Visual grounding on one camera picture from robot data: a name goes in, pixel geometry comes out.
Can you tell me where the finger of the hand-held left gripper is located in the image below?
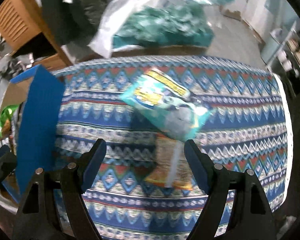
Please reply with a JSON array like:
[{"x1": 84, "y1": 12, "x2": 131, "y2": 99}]
[{"x1": 0, "y1": 144, "x2": 17, "y2": 198}]

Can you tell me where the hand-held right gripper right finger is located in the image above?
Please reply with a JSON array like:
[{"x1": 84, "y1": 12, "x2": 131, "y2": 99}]
[{"x1": 184, "y1": 139, "x2": 277, "y2": 240}]

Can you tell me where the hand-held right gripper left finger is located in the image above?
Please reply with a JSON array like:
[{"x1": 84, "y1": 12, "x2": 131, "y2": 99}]
[{"x1": 12, "y1": 138, "x2": 107, "y2": 240}]

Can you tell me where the orange yellow snack packet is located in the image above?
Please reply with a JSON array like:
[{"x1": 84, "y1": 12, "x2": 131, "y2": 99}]
[{"x1": 144, "y1": 134, "x2": 193, "y2": 191}]

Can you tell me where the green snack packet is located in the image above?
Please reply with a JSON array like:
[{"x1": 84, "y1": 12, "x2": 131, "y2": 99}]
[{"x1": 0, "y1": 105, "x2": 19, "y2": 140}]

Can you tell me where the blue cardboard box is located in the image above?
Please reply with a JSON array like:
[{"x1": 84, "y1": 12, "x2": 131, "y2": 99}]
[{"x1": 0, "y1": 64, "x2": 65, "y2": 204}]

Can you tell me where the teal snack packet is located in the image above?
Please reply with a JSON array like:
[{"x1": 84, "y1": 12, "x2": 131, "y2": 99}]
[{"x1": 120, "y1": 67, "x2": 214, "y2": 142}]

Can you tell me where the blue patterned tablecloth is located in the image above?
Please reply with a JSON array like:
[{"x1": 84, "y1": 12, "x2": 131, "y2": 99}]
[{"x1": 51, "y1": 55, "x2": 294, "y2": 240}]

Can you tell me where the grey plastic bag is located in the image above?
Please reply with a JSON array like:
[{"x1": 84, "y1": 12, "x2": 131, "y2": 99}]
[{"x1": 0, "y1": 52, "x2": 28, "y2": 80}]

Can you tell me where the wooden cabinet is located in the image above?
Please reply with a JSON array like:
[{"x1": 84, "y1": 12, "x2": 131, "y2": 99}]
[{"x1": 0, "y1": 0, "x2": 73, "y2": 68}]

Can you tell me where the teal crumpled plastic bag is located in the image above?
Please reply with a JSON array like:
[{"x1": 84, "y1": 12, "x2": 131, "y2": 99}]
[{"x1": 115, "y1": 2, "x2": 213, "y2": 43}]

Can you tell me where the metal storage rack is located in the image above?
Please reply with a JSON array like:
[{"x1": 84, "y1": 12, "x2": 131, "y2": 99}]
[{"x1": 265, "y1": 20, "x2": 300, "y2": 98}]

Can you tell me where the dark hanging garment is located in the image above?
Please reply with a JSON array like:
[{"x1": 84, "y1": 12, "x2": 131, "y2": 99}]
[{"x1": 39, "y1": 0, "x2": 109, "y2": 47}]

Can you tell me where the flat cardboard piece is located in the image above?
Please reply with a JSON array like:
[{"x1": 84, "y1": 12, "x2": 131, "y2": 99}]
[{"x1": 220, "y1": 5, "x2": 243, "y2": 20}]

